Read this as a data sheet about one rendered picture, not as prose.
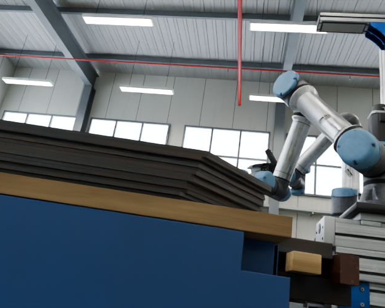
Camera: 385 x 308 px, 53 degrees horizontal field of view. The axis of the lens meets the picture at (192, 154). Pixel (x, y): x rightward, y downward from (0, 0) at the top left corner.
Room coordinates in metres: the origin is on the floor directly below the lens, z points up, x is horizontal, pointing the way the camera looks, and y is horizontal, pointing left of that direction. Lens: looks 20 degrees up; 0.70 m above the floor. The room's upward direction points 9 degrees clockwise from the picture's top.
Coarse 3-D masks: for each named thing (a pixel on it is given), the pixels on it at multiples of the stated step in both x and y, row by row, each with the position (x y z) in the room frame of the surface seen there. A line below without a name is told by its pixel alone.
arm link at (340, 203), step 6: (336, 192) 1.67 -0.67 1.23; (342, 192) 1.65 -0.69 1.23; (348, 192) 1.65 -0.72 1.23; (354, 192) 1.65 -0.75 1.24; (336, 198) 1.67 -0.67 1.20; (342, 198) 1.65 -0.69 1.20; (348, 198) 1.64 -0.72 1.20; (354, 198) 1.65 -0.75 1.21; (336, 204) 1.67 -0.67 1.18; (342, 204) 1.65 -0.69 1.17; (348, 204) 1.64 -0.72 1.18; (336, 210) 1.67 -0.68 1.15; (342, 210) 1.65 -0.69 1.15
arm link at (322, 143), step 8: (344, 112) 1.71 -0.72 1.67; (352, 120) 1.68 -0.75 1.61; (320, 136) 1.74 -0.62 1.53; (312, 144) 1.77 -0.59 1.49; (320, 144) 1.74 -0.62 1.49; (328, 144) 1.74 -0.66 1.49; (304, 152) 1.79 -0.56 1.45; (312, 152) 1.76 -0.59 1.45; (320, 152) 1.76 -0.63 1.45; (304, 160) 1.78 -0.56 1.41; (312, 160) 1.78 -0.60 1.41; (296, 168) 1.81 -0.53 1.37; (304, 168) 1.80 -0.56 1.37; (296, 176) 1.82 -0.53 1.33; (296, 184) 1.87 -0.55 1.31
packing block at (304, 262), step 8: (288, 256) 0.82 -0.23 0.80; (296, 256) 0.79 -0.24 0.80; (304, 256) 0.79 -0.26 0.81; (312, 256) 0.79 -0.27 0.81; (320, 256) 0.79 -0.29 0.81; (288, 264) 0.82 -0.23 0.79; (296, 264) 0.79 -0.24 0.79; (304, 264) 0.79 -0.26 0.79; (312, 264) 0.79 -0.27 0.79; (320, 264) 0.79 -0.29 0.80; (296, 272) 0.82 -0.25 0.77; (304, 272) 0.79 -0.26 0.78; (312, 272) 0.79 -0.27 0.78; (320, 272) 0.79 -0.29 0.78
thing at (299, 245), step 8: (288, 240) 0.84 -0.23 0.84; (296, 240) 0.84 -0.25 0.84; (304, 240) 0.84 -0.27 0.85; (280, 248) 0.84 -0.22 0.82; (288, 248) 0.84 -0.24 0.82; (296, 248) 0.84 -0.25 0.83; (304, 248) 0.84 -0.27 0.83; (312, 248) 0.84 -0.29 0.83; (320, 248) 0.84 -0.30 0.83; (328, 248) 0.84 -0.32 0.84; (280, 256) 0.92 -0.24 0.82; (328, 256) 0.84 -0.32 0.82; (280, 264) 1.08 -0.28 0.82
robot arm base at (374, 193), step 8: (368, 184) 1.19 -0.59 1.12; (376, 184) 1.17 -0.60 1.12; (384, 184) 1.16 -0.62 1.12; (368, 192) 1.19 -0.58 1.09; (376, 192) 1.16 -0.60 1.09; (384, 192) 1.15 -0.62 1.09; (360, 200) 1.22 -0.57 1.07; (368, 200) 1.18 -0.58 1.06; (376, 200) 1.16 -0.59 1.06; (384, 200) 1.15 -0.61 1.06
